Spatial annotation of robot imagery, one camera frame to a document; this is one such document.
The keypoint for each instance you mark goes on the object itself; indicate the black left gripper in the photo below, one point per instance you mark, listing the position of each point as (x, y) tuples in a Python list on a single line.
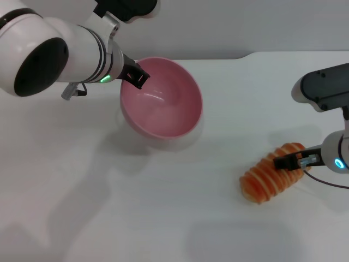
[(127, 64)]

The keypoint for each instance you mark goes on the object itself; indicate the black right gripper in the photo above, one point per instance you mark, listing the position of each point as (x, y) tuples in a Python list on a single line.
[(310, 151)]

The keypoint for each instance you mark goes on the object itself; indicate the orange ridged bread loaf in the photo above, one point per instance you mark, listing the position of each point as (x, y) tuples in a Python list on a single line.
[(261, 183)]

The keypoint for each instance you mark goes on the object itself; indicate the pink bowl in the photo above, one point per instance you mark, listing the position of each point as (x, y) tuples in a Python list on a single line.
[(163, 114)]

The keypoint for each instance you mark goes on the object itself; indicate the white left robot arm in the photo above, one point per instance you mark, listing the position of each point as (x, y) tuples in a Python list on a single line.
[(76, 54)]

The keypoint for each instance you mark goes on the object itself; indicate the silver left camera bracket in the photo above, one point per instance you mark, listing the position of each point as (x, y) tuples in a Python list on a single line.
[(107, 23)]

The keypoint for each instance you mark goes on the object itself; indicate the silver camera bracket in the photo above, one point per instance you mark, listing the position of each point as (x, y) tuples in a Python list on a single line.
[(345, 112), (107, 23)]

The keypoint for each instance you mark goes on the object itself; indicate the silver right camera bracket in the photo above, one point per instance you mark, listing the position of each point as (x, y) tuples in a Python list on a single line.
[(345, 112)]

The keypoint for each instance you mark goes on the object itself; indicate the right wrist camera black housing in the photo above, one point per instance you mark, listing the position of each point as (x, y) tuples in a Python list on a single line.
[(324, 84)]

